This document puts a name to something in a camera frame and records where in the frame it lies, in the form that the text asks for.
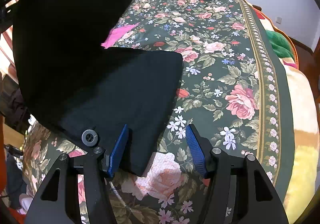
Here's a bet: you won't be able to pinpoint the floral green bedsheet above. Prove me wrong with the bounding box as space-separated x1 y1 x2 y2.
30 0 295 223

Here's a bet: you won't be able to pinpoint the black pants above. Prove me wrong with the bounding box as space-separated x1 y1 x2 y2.
13 0 183 176

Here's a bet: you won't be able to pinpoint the pink folded pants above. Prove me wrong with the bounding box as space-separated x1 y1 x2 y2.
101 23 139 49

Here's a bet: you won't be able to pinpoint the yellow green fleece blanket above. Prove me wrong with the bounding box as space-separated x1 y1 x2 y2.
252 5 319 223

